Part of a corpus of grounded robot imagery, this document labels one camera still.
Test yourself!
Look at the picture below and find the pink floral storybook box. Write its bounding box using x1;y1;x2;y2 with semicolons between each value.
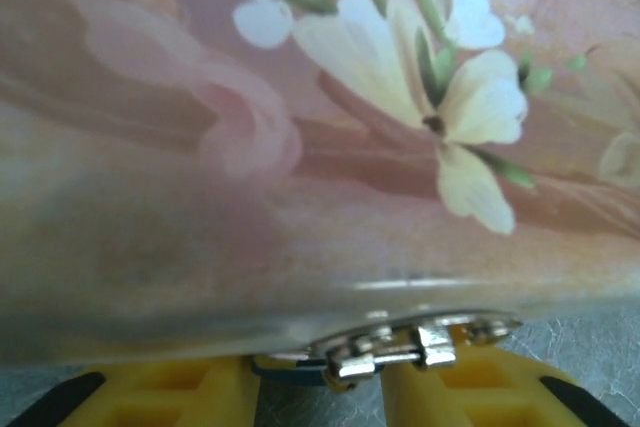
0;0;640;366

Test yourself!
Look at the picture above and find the silver metal hasp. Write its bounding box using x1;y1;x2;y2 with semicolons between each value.
307;310;524;394

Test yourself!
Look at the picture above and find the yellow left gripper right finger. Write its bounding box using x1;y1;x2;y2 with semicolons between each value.
381;324;640;427

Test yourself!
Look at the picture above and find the dark blue padlock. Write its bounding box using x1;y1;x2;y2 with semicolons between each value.
249;354;332;389

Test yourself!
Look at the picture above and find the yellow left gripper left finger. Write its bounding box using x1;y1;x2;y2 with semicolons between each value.
0;353;262;427

